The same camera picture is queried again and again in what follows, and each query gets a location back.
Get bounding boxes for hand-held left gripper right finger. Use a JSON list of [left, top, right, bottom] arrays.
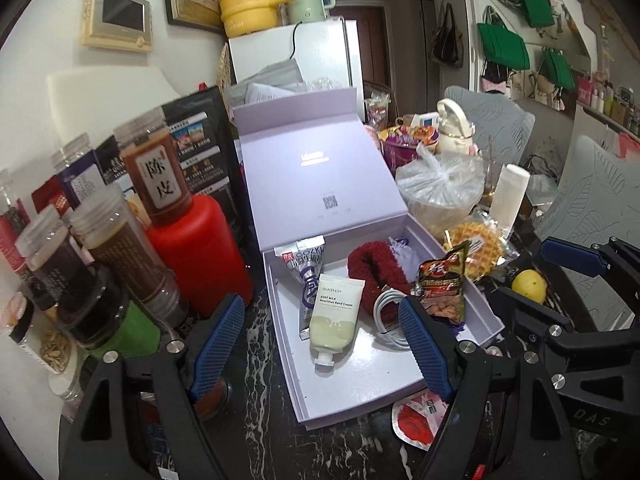
[[397, 295, 585, 480]]

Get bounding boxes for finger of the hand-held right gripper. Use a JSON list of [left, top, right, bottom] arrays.
[[485, 285, 640, 361], [540, 236, 640, 286]]

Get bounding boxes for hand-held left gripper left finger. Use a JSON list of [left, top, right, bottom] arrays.
[[59, 292, 246, 480]]

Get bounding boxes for white cable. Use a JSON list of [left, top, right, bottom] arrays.
[[372, 287, 416, 353]]

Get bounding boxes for peanut snack packet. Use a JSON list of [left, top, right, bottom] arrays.
[[412, 240, 473, 323]]

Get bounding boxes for cream hand cream tube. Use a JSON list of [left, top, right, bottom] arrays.
[[308, 274, 367, 373]]

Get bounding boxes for purple satin sachet pouch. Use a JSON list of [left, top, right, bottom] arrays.
[[389, 236, 421, 288]]

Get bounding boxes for red fluffy scrunchie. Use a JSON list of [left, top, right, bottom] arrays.
[[346, 241, 401, 318]]

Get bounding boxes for grey white tube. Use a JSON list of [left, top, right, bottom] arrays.
[[274, 236, 328, 342]]

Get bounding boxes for lilac gift box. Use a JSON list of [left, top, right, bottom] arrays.
[[227, 86, 506, 431]]

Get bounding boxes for yellow lemon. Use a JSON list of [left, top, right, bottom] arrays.
[[511, 269, 547, 305]]

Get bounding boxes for red foil packet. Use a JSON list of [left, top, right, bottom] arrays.
[[391, 390, 451, 448]]

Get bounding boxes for grey leaf-print chair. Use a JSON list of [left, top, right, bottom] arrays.
[[444, 85, 536, 161], [535, 135, 640, 331]]

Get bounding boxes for white paper roll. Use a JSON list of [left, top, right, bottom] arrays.
[[492, 163, 532, 231]]

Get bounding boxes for waffle packet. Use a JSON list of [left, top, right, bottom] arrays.
[[442, 217, 521, 281]]

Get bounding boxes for red plastic bottle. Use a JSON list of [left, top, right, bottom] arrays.
[[145, 192, 255, 318]]

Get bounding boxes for tall jar brown powder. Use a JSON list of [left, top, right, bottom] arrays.
[[70, 185, 181, 336]]

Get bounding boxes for black lid jar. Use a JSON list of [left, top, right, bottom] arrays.
[[57, 265, 131, 351]]

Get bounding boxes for clear tied plastic bag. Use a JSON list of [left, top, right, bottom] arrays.
[[395, 142, 488, 233]]

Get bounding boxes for row of small bottles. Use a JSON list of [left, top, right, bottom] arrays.
[[575, 72, 640, 136]]

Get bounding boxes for brown-filled jar white label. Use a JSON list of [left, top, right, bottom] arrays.
[[114, 110, 193, 228]]

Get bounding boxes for jar dark contents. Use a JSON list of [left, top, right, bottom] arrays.
[[15, 205, 101, 311]]

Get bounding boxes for green tote bag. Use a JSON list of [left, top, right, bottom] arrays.
[[477, 21, 531, 72], [510, 0, 556, 28], [542, 49, 576, 90]]

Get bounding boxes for purple instant noodle bowl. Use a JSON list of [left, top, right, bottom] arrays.
[[378, 126, 441, 166]]

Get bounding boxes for clear jar navy label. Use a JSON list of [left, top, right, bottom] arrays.
[[52, 132, 121, 211]]

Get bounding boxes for black printed box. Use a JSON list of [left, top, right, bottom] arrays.
[[160, 85, 261, 256]]

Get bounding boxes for clear bag red print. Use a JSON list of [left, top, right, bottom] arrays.
[[364, 82, 396, 131]]

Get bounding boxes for dark hanging bag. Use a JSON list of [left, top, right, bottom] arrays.
[[430, 2, 466, 68]]

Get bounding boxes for white foam board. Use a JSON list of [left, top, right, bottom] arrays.
[[46, 67, 188, 126]]

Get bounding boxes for grey plastic bag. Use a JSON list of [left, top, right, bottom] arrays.
[[255, 57, 306, 86]]

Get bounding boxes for brown door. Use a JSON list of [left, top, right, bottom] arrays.
[[357, 5, 396, 86]]

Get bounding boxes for white refrigerator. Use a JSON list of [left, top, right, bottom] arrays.
[[227, 16, 366, 123]]

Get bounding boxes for yellow cooking pot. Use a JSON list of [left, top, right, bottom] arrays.
[[219, 0, 308, 38]]

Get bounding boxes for black power cable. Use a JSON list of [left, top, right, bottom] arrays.
[[290, 17, 346, 61]]

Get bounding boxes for wall intercom panel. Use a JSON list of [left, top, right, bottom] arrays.
[[81, 0, 155, 53]]

